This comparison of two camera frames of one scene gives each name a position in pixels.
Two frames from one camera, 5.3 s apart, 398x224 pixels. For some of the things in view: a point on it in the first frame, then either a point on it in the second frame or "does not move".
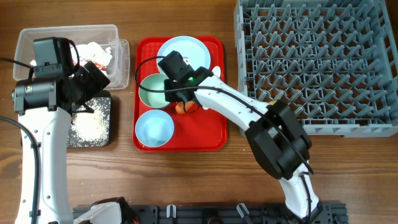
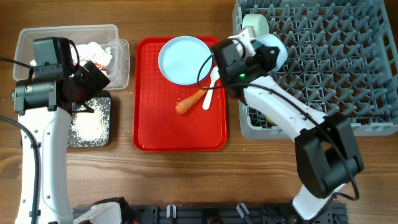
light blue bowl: x=154 y=127 -> x=270 y=40
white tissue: x=92 y=51 does not move
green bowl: x=152 y=92 -> x=259 y=22
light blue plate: x=189 y=47 does not move
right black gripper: x=171 y=94 -> x=270 y=55
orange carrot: x=180 y=106 does not move
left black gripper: x=94 y=81 does not move
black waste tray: x=91 y=129 does not move
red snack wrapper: x=101 y=66 does not move
